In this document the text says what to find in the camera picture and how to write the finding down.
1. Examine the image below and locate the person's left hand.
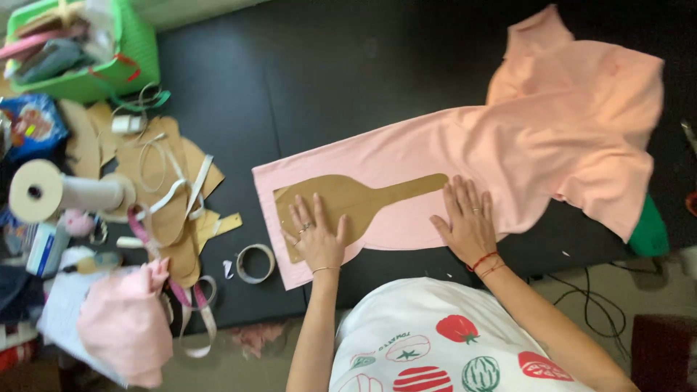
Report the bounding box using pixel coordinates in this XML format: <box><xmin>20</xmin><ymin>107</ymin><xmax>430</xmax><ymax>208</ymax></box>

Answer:
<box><xmin>280</xmin><ymin>193</ymin><xmax>349</xmax><ymax>272</ymax></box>

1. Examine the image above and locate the person's right hand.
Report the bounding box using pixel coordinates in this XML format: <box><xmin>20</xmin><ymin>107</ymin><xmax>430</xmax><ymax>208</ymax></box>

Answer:
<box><xmin>429</xmin><ymin>175</ymin><xmax>500</xmax><ymax>269</ymax></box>

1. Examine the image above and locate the brown cardboard pattern template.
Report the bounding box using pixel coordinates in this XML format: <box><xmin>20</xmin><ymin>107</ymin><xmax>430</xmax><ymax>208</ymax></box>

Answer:
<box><xmin>273</xmin><ymin>173</ymin><xmax>450</xmax><ymax>264</ymax></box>

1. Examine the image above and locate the pink fabric garment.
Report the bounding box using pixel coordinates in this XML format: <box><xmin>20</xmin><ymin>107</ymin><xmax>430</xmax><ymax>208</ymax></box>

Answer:
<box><xmin>252</xmin><ymin>4</ymin><xmax>665</xmax><ymax>291</ymax></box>

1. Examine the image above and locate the roll of clear tape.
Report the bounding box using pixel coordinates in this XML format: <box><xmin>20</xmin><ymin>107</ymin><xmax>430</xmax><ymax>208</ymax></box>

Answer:
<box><xmin>236</xmin><ymin>243</ymin><xmax>276</xmax><ymax>285</ymax></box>

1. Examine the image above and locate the white printed t-shirt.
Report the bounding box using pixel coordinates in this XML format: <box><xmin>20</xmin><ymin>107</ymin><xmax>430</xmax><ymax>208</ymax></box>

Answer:
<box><xmin>329</xmin><ymin>277</ymin><xmax>597</xmax><ymax>392</ymax></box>

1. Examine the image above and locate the pink measuring tape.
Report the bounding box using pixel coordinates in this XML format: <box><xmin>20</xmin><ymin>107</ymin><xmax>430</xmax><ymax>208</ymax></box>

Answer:
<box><xmin>126</xmin><ymin>204</ymin><xmax>219</xmax><ymax>327</ymax></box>

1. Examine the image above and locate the heap of cardboard pattern pieces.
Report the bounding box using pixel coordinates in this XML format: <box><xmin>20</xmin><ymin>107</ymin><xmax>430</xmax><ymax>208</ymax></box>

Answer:
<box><xmin>57</xmin><ymin>99</ymin><xmax>244</xmax><ymax>289</ymax></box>

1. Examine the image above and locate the green fabric piece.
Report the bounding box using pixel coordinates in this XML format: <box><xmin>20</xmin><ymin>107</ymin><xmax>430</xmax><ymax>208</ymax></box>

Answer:
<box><xmin>628</xmin><ymin>194</ymin><xmax>670</xmax><ymax>258</ymax></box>

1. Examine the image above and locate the pink fabric bundle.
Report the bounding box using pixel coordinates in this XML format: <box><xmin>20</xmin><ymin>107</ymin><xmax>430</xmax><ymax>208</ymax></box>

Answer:
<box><xmin>76</xmin><ymin>258</ymin><xmax>175</xmax><ymax>389</ymax></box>

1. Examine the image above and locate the pink pincushion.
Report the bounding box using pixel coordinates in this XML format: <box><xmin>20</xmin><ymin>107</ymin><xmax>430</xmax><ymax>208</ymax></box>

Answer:
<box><xmin>61</xmin><ymin>209</ymin><xmax>97</xmax><ymax>238</ymax></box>

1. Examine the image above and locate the white paper sheet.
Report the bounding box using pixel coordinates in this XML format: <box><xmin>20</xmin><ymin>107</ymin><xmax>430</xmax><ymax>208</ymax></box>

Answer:
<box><xmin>36</xmin><ymin>246</ymin><xmax>131</xmax><ymax>388</ymax></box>

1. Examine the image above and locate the white thread cone spool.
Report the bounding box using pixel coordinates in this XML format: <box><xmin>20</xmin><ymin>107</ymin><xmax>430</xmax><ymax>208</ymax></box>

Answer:
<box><xmin>8</xmin><ymin>159</ymin><xmax>137</xmax><ymax>224</ymax></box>

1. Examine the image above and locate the white and blue box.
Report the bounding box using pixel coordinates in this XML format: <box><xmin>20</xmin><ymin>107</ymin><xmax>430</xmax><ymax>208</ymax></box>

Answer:
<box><xmin>25</xmin><ymin>222</ymin><xmax>72</xmax><ymax>278</ymax></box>

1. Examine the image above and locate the green plastic basket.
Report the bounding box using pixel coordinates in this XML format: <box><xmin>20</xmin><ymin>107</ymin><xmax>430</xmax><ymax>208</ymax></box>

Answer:
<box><xmin>0</xmin><ymin>0</ymin><xmax>161</xmax><ymax>104</ymax></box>

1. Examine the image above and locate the blue snack packet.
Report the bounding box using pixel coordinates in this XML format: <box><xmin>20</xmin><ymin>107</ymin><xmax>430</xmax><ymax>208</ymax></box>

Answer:
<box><xmin>0</xmin><ymin>94</ymin><xmax>69</xmax><ymax>163</ymax></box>

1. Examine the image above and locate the red string bracelet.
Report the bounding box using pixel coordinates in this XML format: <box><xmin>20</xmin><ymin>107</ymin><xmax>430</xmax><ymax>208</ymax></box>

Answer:
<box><xmin>465</xmin><ymin>251</ymin><xmax>506</xmax><ymax>279</ymax></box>

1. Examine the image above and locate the black cable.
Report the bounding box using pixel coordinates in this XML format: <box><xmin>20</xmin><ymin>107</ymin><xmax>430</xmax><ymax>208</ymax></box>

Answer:
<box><xmin>527</xmin><ymin>259</ymin><xmax>666</xmax><ymax>360</ymax></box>

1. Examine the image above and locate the white elastic strap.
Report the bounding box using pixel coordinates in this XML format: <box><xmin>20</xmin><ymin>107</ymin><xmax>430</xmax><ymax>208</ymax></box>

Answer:
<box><xmin>133</xmin><ymin>132</ymin><xmax>215</xmax><ymax>222</ymax></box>

